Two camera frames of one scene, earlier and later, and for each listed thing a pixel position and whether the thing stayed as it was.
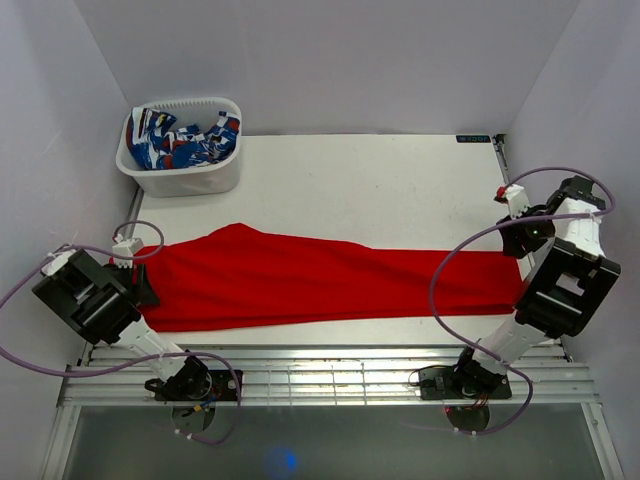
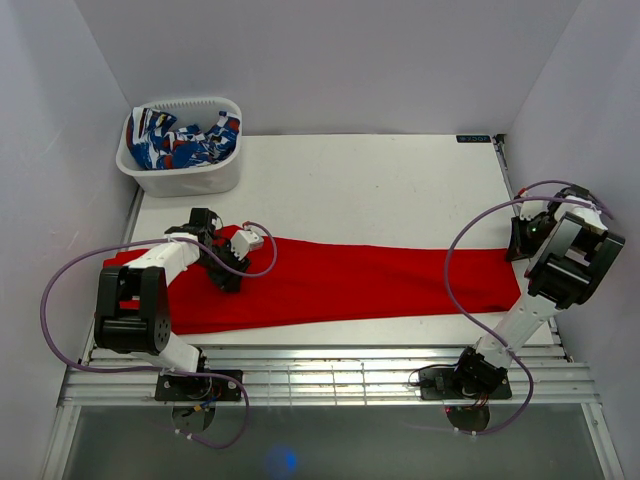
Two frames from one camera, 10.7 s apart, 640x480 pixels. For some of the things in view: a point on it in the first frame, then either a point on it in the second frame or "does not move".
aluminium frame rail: (329, 374) does not move
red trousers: (245, 275) does not move
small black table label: (473, 138) does not move
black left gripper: (142, 289) → (228, 281)
